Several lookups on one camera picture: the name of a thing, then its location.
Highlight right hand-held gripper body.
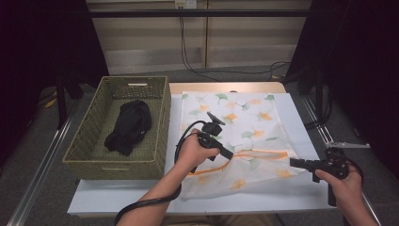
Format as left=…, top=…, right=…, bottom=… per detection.
left=312, top=141, right=371, bottom=183

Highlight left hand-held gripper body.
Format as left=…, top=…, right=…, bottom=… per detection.
left=198, top=111, right=226, bottom=149

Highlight white leaf-print mesh laundry bag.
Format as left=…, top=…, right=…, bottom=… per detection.
left=179, top=91, right=307, bottom=201

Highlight black garment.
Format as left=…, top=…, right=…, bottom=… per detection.
left=104, top=99, right=152, bottom=157

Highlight green woven basket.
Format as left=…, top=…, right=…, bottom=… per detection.
left=62, top=75, right=172, bottom=181

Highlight person's left hand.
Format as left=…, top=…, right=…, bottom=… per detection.
left=173, top=129, right=220, bottom=173

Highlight person's right hand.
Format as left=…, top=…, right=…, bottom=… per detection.
left=314, top=166, right=365, bottom=216

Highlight black metal stand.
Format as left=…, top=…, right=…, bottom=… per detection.
left=56, top=72, right=84, bottom=130
left=281, top=67, right=333, bottom=126

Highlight person's beige trousers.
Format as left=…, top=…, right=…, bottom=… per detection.
left=161, top=214, right=277, bottom=226

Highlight black curtain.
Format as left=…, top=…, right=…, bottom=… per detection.
left=286, top=0, right=399, bottom=180
left=0, top=0, right=109, bottom=164

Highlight black horizontal bar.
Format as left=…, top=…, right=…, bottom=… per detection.
left=88, top=8, right=311, bottom=19

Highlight white table cover sheet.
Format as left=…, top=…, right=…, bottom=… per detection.
left=67, top=92, right=334, bottom=217

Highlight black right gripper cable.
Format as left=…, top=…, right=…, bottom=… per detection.
left=343, top=158, right=365, bottom=185

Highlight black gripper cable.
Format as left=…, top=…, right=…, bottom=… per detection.
left=343, top=158, right=365, bottom=185
left=114, top=120, right=208, bottom=226

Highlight aluminium rail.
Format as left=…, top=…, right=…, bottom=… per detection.
left=6, top=103, right=81, bottom=226
left=302, top=97, right=382, bottom=226

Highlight black wall cable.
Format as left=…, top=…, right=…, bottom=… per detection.
left=179, top=16, right=291, bottom=83

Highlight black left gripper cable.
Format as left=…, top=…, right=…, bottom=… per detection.
left=114, top=120, right=208, bottom=226

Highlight white wall socket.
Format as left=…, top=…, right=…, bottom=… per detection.
left=174, top=0, right=198, bottom=9

